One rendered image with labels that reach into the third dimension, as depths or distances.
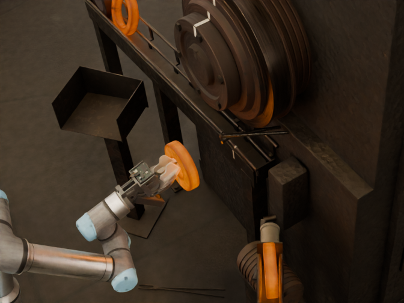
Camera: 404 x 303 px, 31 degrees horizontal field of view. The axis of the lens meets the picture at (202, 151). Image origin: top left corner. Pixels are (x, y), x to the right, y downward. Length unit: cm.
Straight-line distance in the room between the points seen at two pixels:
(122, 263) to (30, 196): 127
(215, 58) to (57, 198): 154
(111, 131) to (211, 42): 81
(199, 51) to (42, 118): 175
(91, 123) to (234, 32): 94
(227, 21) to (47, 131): 181
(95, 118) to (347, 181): 104
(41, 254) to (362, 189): 88
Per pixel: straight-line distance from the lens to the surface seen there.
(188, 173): 213
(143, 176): 212
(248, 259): 235
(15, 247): 198
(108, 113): 273
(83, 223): 215
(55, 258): 204
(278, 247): 216
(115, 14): 308
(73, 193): 330
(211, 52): 194
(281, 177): 218
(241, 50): 193
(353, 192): 206
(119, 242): 219
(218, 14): 196
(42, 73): 390
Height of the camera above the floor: 249
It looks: 48 degrees down
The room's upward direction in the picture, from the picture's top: 8 degrees counter-clockwise
